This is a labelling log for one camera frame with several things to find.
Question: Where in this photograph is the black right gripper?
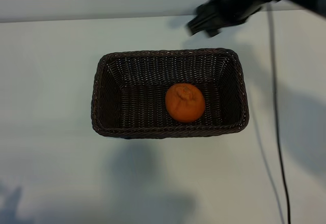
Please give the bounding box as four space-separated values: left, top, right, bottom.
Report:
187 0 270 38

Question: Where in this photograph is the orange fruit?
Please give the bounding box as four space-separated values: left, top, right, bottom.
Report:
165 82 206 123

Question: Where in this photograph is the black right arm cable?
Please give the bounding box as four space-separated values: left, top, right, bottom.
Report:
266 1 291 224

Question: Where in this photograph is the dark brown wicker basket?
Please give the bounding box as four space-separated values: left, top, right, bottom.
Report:
90 47 250 140

